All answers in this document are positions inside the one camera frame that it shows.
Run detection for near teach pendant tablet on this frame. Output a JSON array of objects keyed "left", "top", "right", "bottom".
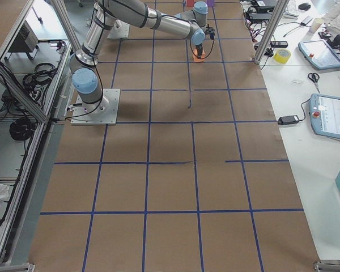
[{"left": 309, "top": 93, "right": 340, "bottom": 139}]

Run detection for pink foam block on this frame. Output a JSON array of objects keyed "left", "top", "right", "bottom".
[{"left": 186, "top": 0, "right": 195, "bottom": 7}]

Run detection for orange foam block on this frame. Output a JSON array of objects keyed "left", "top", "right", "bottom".
[{"left": 193, "top": 48, "right": 206, "bottom": 62}]

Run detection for purple foam block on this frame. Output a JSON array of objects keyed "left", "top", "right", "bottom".
[{"left": 206, "top": 0, "right": 215, "bottom": 7}]

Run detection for far teach pendant tablet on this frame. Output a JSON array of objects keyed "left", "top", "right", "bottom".
[{"left": 298, "top": 40, "right": 340, "bottom": 70}]

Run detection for aluminium frame post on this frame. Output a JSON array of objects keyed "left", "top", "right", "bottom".
[{"left": 254, "top": 0, "right": 289, "bottom": 65}]

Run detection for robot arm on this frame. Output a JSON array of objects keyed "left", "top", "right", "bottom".
[{"left": 70, "top": 1, "right": 214, "bottom": 123}]

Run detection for black remote handset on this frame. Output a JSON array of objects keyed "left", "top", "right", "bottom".
[{"left": 270, "top": 41, "right": 288, "bottom": 48}]

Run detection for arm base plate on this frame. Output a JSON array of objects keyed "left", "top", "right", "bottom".
[
  {"left": 107, "top": 20, "right": 130, "bottom": 40},
  {"left": 70, "top": 88, "right": 120, "bottom": 125}
]

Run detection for teach pendant tablet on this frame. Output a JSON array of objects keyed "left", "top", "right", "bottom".
[
  {"left": 309, "top": 93, "right": 340, "bottom": 139},
  {"left": 298, "top": 40, "right": 340, "bottom": 70}
]

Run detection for paper cup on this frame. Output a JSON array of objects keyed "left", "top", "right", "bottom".
[{"left": 309, "top": 18, "right": 324, "bottom": 33}]

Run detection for black handled scissors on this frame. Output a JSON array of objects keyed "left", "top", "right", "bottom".
[{"left": 308, "top": 73, "right": 321, "bottom": 94}]

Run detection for black power adapter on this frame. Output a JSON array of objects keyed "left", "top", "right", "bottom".
[{"left": 277, "top": 115, "right": 300, "bottom": 125}]

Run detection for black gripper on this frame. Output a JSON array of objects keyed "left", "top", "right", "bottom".
[{"left": 193, "top": 44, "right": 204, "bottom": 56}]

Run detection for black computer mouse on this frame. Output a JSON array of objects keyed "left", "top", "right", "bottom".
[{"left": 298, "top": 2, "right": 311, "bottom": 11}]

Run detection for yellow tape roll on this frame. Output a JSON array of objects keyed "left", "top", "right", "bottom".
[{"left": 274, "top": 49, "right": 291, "bottom": 64}]

